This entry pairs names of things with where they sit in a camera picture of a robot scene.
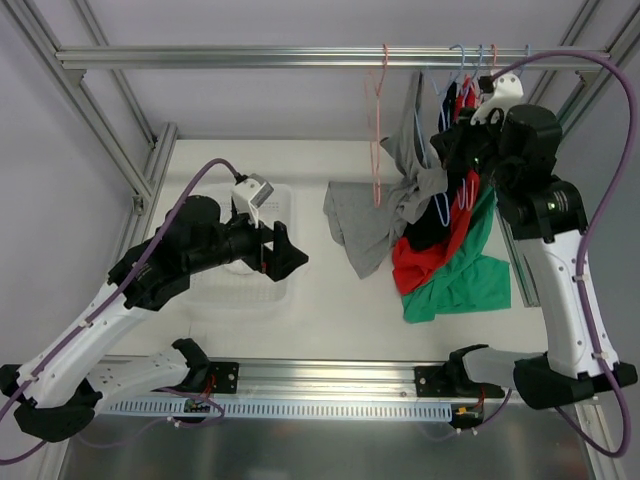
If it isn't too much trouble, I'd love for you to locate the blue hanger with grey top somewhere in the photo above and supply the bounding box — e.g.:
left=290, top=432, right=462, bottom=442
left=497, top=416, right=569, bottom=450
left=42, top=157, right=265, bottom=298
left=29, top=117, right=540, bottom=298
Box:
left=414, top=43, right=466, bottom=227

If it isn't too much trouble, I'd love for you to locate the grey tank top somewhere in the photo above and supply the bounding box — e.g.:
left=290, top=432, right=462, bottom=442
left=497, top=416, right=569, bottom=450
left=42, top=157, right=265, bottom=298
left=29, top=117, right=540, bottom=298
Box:
left=323, top=71, right=448, bottom=279

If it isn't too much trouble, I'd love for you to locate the pink wire hanger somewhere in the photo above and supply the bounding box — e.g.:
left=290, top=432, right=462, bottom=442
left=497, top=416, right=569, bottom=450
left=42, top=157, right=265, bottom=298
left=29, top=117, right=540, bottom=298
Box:
left=363, top=44, right=389, bottom=208

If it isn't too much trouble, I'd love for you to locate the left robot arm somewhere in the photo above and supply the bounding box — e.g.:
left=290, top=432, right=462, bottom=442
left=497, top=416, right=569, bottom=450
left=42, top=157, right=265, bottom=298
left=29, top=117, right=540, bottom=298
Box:
left=1, top=195, right=309, bottom=443

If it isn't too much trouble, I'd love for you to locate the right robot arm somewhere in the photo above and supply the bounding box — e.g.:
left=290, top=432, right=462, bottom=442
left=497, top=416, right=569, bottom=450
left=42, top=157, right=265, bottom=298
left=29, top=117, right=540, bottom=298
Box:
left=430, top=104, right=638, bottom=410

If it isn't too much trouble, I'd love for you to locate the black tank top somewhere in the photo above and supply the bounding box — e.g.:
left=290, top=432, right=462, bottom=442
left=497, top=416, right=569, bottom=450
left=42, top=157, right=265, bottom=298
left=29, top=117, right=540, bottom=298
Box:
left=404, top=81, right=465, bottom=251

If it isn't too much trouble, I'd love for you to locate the pink hanger with green top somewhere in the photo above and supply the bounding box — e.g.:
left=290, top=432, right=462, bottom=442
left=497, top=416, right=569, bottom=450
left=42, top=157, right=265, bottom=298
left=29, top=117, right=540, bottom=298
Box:
left=470, top=44, right=498, bottom=107

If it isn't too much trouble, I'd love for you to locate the blue hanger with black top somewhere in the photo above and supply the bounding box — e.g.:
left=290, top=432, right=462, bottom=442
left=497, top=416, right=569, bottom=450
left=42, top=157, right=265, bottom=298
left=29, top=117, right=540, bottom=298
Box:
left=439, top=43, right=489, bottom=209

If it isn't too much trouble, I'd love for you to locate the red tank top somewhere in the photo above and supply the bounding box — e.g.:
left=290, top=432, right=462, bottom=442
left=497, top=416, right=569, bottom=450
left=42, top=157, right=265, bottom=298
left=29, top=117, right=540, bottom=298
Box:
left=381, top=72, right=480, bottom=295

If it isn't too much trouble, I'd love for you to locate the green tank top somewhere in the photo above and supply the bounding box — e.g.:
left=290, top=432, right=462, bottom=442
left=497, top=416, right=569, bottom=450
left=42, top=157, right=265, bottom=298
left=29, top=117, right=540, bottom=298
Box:
left=392, top=187, right=511, bottom=324

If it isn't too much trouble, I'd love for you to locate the white plastic basket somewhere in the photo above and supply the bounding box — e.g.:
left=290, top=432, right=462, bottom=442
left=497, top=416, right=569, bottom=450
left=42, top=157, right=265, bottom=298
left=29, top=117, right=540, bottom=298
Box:
left=176, top=183, right=294, bottom=313

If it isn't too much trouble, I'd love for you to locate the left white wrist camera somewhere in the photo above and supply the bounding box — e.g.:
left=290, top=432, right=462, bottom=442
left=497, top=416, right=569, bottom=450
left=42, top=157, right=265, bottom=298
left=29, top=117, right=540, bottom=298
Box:
left=231, top=174, right=274, bottom=228

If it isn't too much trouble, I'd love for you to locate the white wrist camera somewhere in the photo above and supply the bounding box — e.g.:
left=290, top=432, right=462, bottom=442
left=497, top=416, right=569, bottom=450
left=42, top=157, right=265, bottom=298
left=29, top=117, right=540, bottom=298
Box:
left=470, top=73, right=524, bottom=125
left=231, top=174, right=274, bottom=228

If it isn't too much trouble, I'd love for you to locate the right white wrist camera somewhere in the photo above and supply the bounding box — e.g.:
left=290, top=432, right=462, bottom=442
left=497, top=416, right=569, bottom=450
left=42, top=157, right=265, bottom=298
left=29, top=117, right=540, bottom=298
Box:
left=470, top=73, right=524, bottom=125

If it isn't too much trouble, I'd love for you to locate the aluminium hanging rail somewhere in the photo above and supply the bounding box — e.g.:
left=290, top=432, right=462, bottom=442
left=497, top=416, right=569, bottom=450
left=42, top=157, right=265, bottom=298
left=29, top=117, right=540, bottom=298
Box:
left=55, top=45, right=611, bottom=71

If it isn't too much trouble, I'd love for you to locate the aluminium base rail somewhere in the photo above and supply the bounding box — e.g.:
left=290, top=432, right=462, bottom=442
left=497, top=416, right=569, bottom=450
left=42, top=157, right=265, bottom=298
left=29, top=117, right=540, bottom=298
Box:
left=99, top=354, right=521, bottom=401

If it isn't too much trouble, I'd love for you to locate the white slotted cable duct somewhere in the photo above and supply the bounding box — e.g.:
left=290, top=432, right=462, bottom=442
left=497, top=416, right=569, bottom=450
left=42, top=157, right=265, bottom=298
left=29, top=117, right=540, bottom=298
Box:
left=107, top=396, right=453, bottom=423

